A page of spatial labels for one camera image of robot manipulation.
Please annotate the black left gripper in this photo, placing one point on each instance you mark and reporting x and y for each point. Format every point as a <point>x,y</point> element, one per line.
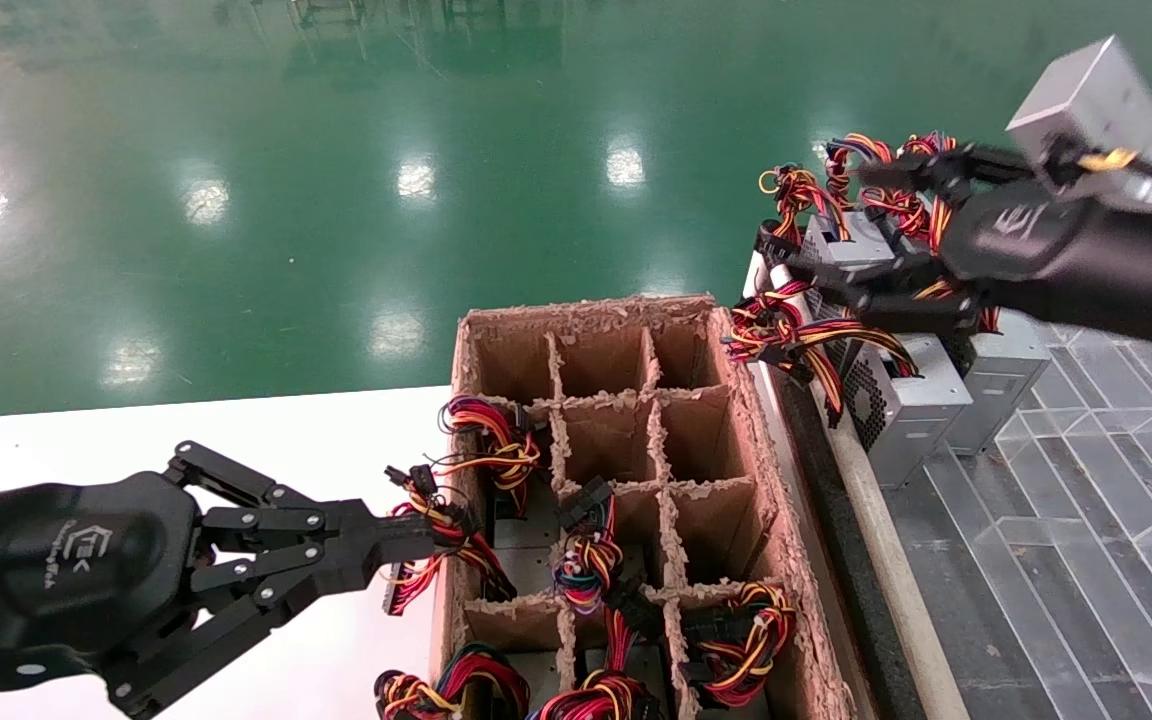
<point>66,570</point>

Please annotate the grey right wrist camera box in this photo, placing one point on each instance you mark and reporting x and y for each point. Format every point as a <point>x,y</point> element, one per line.
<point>1086,100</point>

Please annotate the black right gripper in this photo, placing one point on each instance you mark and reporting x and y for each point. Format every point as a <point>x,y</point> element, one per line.
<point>1086,260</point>

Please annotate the worn cardboard box with dividers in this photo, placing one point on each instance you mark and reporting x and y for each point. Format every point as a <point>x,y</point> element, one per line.
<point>706,440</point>

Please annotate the clear acrylic divider tray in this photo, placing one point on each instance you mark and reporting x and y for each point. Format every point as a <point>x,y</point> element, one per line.
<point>1116,520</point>

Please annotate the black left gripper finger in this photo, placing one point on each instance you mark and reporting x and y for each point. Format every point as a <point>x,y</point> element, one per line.
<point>376,530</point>

